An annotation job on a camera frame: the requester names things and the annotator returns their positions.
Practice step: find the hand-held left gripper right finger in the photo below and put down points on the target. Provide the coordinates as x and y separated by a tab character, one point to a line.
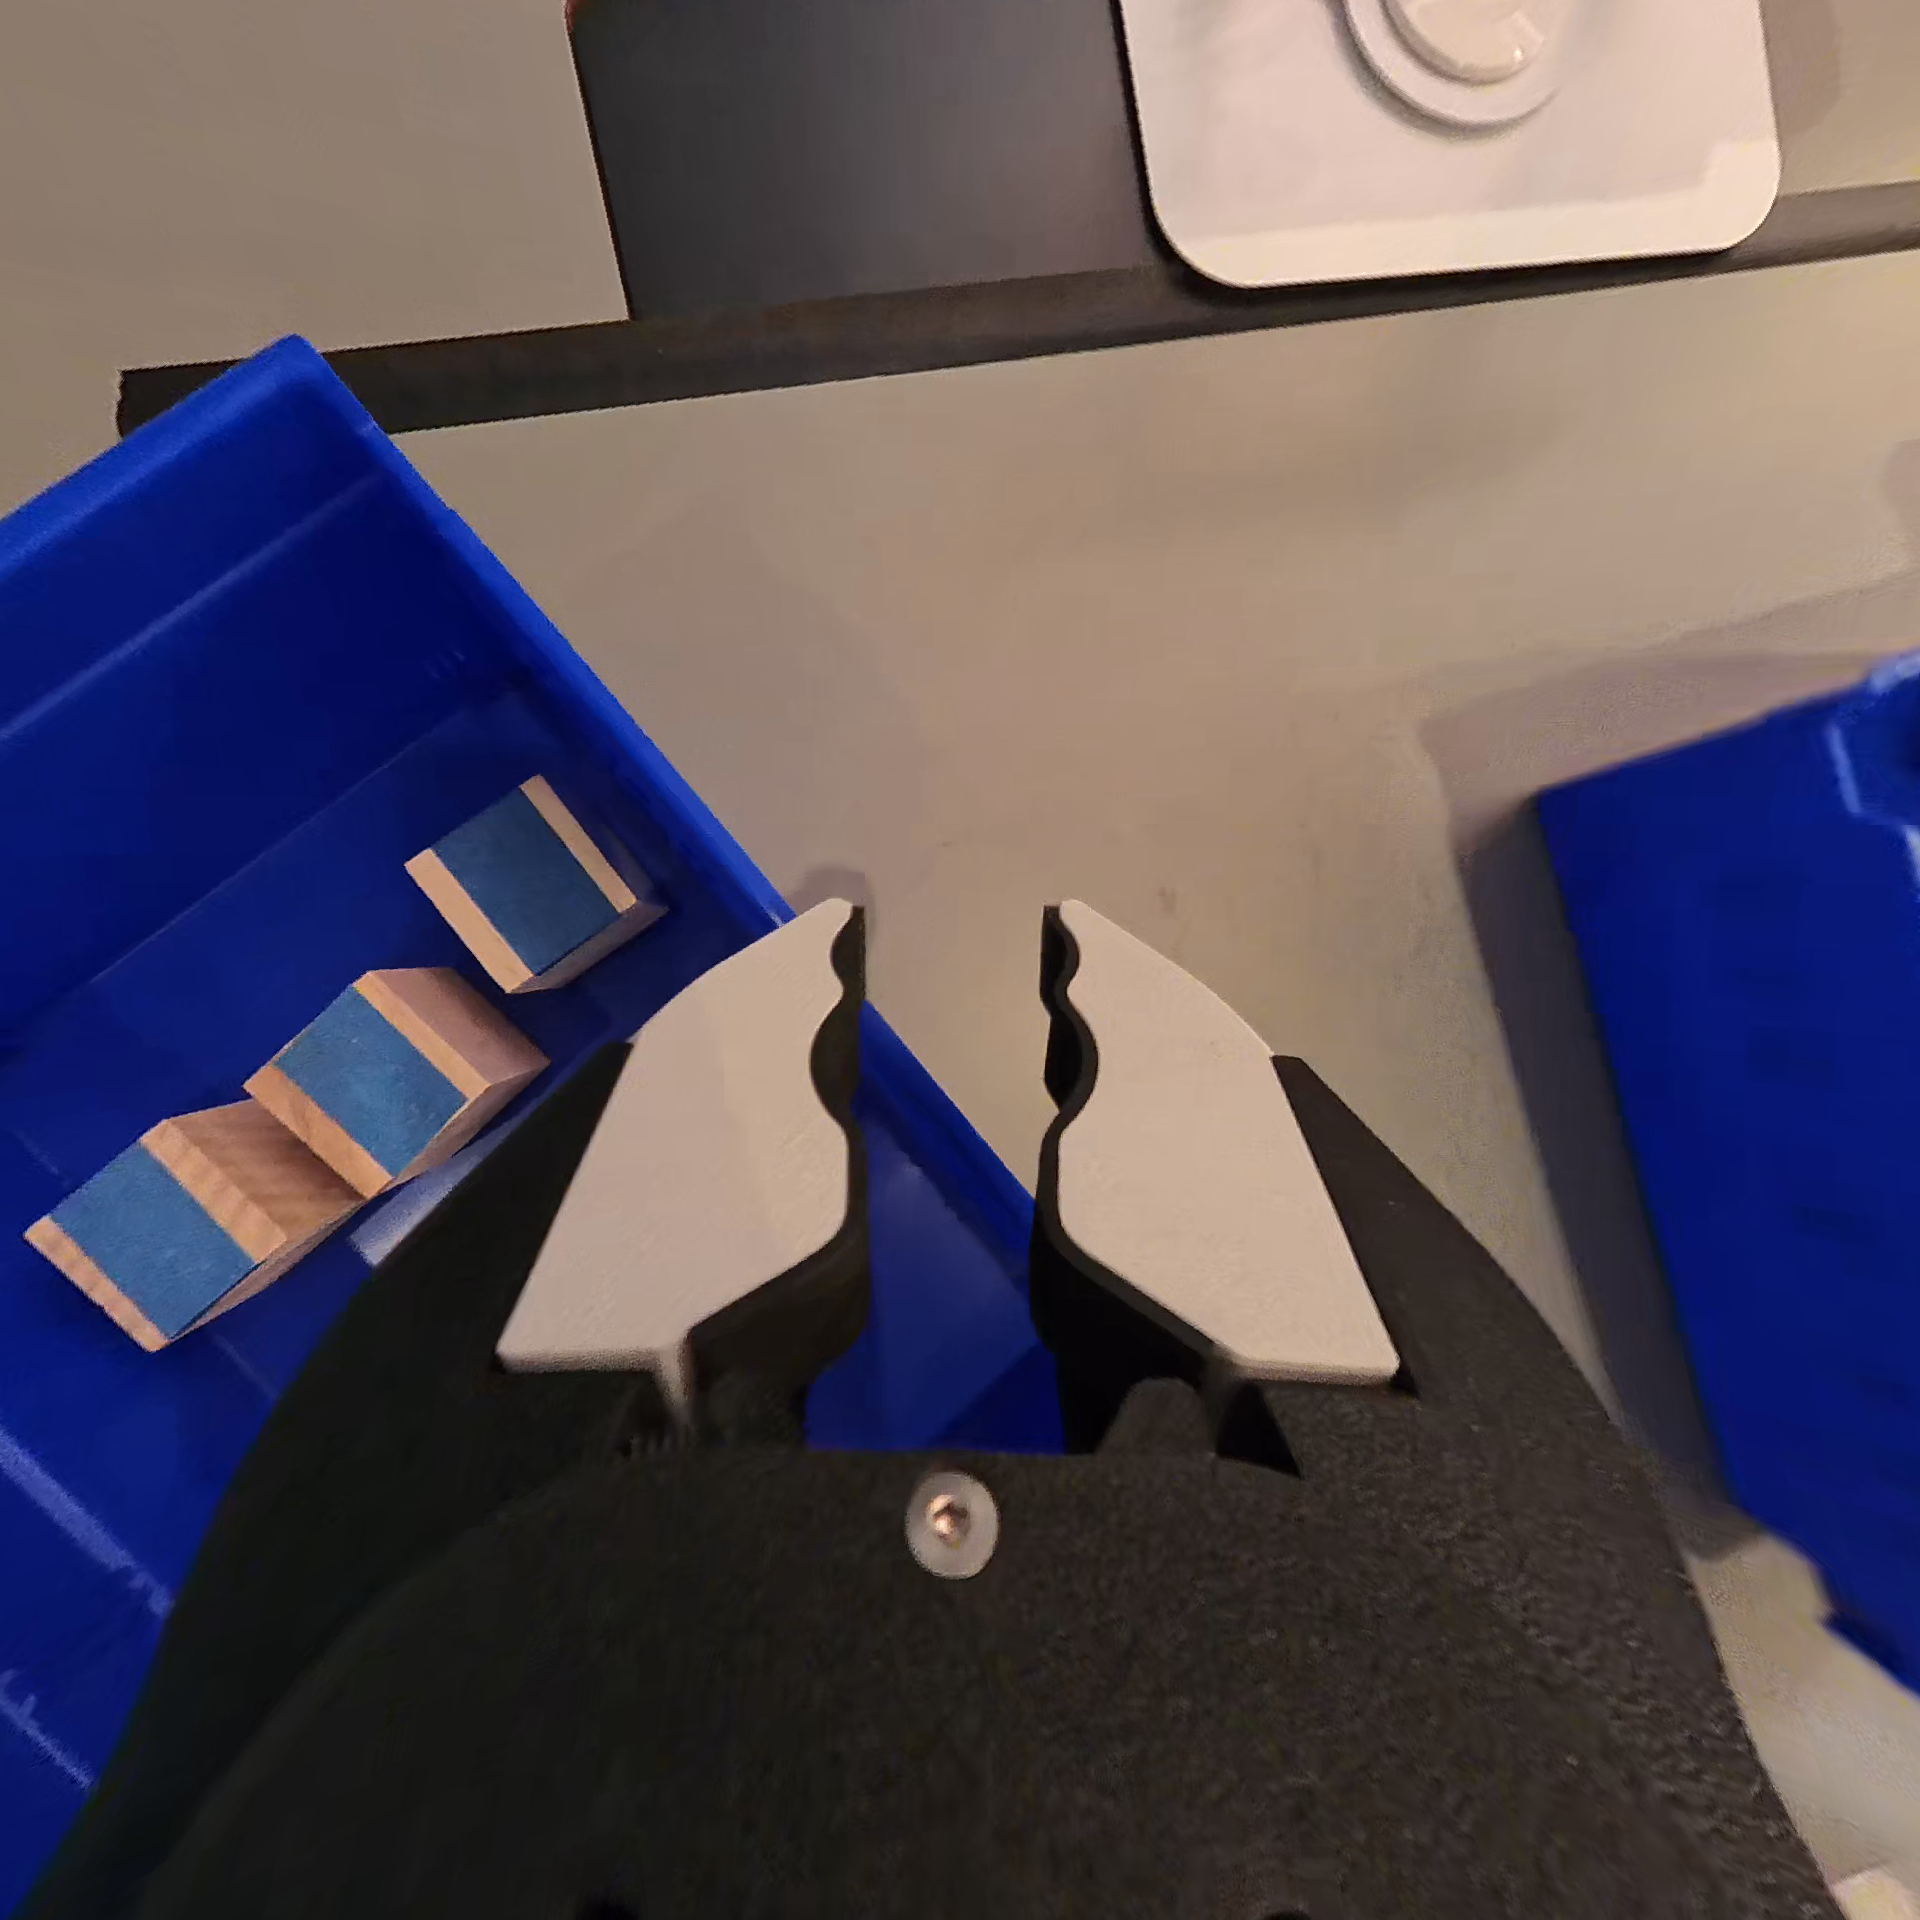
1201	1200

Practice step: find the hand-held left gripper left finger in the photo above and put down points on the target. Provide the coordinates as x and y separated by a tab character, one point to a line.
691	1185

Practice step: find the wooden cube blue tape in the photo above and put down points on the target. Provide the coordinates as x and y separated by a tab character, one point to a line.
388	1080
166	1231
523	885

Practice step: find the blue plastic bin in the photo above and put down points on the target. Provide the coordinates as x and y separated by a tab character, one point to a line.
224	674
1769	1125

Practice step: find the white tablet stand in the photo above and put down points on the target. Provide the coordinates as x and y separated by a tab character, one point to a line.
1651	149

